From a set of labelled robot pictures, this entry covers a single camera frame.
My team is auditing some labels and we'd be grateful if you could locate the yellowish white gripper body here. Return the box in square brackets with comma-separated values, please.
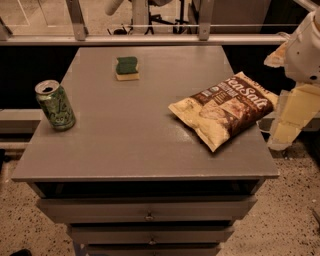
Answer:
[267, 83, 320, 151]

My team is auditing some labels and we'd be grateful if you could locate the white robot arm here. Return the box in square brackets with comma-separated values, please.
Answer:
[264, 7, 320, 151]

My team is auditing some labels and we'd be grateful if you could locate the green and yellow sponge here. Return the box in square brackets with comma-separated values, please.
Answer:
[116, 56, 140, 81]

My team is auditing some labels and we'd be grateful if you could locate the brown sea salt chip bag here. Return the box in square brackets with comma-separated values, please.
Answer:
[168, 72, 278, 152]

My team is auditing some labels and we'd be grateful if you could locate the office chair base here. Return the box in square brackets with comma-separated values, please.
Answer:
[107, 0, 191, 36]

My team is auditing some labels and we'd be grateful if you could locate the top grey drawer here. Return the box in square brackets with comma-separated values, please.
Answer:
[37, 196, 257, 224]

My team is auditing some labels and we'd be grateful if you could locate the grey drawer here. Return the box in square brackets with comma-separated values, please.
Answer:
[86, 244, 221, 256]
[68, 223, 234, 245]
[37, 196, 257, 224]

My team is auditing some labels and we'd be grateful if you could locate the grey drawer cabinet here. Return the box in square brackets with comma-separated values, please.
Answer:
[11, 45, 280, 256]

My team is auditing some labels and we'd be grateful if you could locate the metal railing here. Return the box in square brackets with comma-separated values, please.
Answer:
[0, 0, 289, 46]

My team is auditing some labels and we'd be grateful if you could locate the bottom grey drawer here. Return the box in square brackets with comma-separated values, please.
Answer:
[86, 244, 221, 256]

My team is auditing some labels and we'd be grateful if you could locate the green soda can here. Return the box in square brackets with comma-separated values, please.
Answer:
[35, 80, 76, 131]

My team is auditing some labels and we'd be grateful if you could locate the middle grey drawer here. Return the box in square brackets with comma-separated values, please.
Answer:
[68, 223, 234, 245]

